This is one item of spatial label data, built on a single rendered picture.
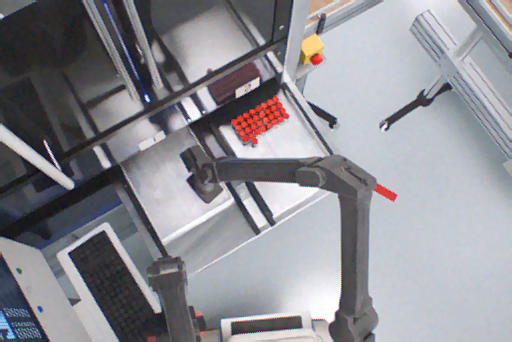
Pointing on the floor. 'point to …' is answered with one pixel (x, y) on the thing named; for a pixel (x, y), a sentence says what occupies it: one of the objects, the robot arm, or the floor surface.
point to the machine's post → (294, 39)
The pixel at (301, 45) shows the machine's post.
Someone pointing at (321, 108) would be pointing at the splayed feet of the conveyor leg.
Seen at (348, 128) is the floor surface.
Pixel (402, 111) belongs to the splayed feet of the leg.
